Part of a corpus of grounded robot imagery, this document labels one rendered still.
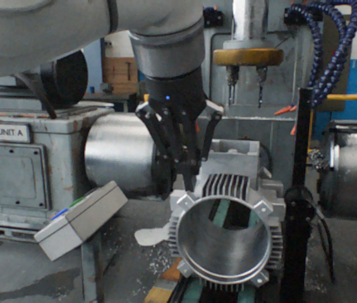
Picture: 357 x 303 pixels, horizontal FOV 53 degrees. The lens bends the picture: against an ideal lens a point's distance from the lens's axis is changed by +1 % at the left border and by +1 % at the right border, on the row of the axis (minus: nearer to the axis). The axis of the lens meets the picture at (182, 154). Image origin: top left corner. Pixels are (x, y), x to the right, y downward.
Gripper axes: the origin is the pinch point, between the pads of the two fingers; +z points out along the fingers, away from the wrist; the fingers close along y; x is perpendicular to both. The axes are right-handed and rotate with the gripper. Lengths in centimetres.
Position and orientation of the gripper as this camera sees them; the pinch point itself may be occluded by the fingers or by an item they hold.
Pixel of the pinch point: (189, 172)
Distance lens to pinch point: 59.2
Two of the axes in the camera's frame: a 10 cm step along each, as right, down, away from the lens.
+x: -2.1, 6.9, -6.9
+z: 1.2, 7.2, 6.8
